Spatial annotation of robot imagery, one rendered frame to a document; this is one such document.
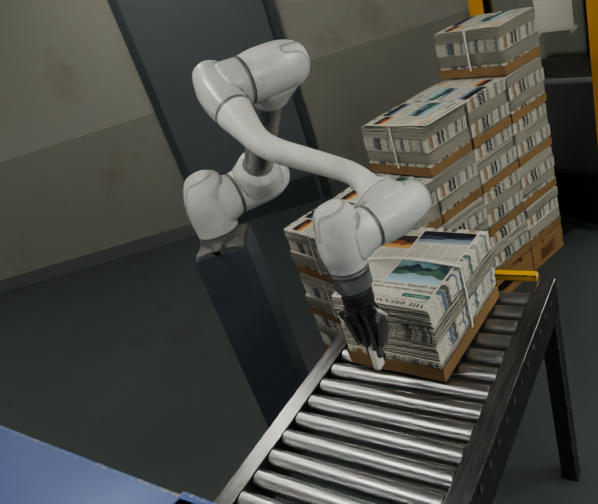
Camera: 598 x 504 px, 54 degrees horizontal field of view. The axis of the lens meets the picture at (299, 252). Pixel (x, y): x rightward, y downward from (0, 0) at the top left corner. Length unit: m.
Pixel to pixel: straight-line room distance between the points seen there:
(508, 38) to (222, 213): 1.59
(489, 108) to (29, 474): 2.58
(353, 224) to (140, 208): 4.04
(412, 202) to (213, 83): 0.59
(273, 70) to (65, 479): 1.26
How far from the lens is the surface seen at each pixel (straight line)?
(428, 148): 2.55
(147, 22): 4.72
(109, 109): 4.97
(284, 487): 1.44
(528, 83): 3.08
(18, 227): 5.61
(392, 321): 1.47
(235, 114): 1.48
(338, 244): 1.23
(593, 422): 2.53
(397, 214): 1.29
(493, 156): 2.91
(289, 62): 1.60
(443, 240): 1.65
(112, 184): 5.15
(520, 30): 3.04
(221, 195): 2.04
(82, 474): 0.47
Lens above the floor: 1.82
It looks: 26 degrees down
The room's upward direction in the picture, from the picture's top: 19 degrees counter-clockwise
